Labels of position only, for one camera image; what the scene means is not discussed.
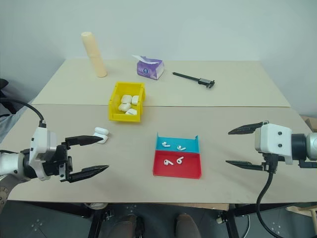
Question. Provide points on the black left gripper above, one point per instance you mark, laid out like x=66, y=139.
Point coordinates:
x=63, y=161

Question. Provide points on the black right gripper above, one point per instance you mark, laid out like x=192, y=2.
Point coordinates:
x=271, y=162

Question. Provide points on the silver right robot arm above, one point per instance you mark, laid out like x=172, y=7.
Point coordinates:
x=304, y=146

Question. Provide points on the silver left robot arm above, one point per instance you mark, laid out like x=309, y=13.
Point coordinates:
x=10, y=161

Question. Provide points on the yellow plastic bin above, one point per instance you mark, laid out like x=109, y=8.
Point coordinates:
x=116, y=116

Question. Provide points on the white shoe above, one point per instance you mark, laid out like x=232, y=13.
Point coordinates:
x=96, y=205

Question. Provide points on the red plastic tray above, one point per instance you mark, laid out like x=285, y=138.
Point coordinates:
x=188, y=168

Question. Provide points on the blue plastic tray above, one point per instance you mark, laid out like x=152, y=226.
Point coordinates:
x=173, y=143

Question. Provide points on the black digital caliper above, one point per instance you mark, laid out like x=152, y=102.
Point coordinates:
x=195, y=79

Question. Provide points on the dark clothing bundle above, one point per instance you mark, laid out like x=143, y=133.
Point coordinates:
x=7, y=109

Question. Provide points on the beige foam cylinder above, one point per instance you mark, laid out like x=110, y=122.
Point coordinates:
x=95, y=57

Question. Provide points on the purple tissue pack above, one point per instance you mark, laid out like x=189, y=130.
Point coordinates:
x=148, y=69

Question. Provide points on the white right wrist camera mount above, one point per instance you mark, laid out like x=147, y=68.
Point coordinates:
x=275, y=138

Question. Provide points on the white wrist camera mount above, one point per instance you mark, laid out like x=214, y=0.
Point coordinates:
x=40, y=141
x=275, y=138

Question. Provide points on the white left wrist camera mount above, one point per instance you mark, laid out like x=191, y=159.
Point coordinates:
x=40, y=141

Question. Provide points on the black table frame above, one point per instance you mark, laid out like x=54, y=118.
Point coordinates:
x=96, y=225

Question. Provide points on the light wooden frame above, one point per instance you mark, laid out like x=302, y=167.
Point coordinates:
x=305, y=213

